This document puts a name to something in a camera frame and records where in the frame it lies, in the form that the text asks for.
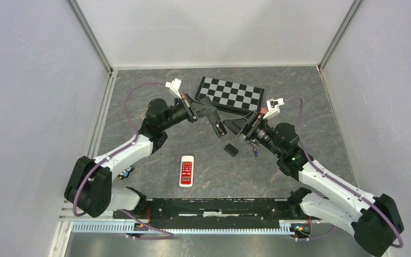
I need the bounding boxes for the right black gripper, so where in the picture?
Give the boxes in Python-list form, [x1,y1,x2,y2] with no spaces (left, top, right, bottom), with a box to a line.
[222,110,282,157]

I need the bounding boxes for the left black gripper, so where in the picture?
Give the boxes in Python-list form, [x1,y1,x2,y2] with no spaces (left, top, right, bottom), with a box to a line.
[161,92,216,131]

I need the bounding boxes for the black remote control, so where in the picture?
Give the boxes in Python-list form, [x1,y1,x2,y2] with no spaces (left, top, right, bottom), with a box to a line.
[207,110,227,138]

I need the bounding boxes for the black battery cover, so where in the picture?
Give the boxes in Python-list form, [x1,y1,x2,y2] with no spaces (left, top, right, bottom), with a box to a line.
[224,143,239,157]

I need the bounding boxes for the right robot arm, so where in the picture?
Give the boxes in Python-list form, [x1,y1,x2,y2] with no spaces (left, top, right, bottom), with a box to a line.
[224,112,404,256]

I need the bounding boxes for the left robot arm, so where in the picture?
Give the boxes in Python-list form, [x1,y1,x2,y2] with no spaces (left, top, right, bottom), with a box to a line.
[64,94,220,218]

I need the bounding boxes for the white red remote control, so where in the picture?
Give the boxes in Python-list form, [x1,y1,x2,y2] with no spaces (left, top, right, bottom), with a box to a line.
[179,155,194,187]

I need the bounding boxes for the black grey checkerboard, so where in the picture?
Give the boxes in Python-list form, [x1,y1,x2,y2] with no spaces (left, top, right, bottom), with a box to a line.
[195,77,264,115]

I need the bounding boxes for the blue battery pack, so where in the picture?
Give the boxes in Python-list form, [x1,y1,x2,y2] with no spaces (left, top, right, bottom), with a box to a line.
[118,165,134,180]

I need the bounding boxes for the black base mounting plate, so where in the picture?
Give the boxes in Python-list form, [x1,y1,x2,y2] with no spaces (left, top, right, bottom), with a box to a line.
[130,198,311,229]

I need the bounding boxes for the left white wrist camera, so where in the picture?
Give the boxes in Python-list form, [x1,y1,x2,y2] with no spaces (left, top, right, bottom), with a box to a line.
[165,78,182,99]

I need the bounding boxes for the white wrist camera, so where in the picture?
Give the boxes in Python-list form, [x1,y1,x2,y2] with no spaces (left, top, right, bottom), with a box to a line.
[165,78,182,99]
[263,97,285,120]

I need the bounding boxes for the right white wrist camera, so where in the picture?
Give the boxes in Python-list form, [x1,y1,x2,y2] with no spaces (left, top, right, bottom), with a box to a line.
[263,97,285,120]

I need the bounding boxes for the grey slotted cable duct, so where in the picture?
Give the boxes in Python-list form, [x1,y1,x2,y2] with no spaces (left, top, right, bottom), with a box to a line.
[71,221,293,234]

